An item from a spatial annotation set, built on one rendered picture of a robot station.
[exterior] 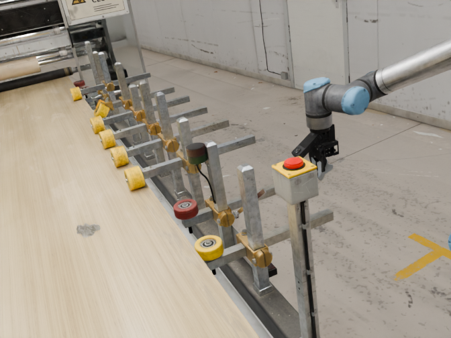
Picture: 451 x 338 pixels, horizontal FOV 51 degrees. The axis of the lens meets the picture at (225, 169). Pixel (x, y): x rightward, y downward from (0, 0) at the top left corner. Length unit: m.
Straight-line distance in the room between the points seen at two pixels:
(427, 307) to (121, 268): 1.56
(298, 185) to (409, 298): 1.61
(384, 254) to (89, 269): 1.79
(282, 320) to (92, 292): 0.52
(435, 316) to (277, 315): 1.17
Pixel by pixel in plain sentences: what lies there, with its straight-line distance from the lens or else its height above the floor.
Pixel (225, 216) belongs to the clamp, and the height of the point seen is 0.86.
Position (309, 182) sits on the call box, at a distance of 0.99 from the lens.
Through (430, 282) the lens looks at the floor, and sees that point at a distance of 2.61.
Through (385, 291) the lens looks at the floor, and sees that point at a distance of 2.53.
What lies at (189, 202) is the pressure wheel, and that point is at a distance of 1.57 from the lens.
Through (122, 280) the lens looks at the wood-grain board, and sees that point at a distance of 1.31.
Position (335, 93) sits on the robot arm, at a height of 1.17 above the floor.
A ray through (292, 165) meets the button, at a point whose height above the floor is 1.23.
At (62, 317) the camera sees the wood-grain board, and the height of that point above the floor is 0.90.
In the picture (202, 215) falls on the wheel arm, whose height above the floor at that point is 0.85.
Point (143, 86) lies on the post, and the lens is 2.13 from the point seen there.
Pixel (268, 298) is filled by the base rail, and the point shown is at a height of 0.70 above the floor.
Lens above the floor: 1.66
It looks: 26 degrees down
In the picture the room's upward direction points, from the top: 10 degrees counter-clockwise
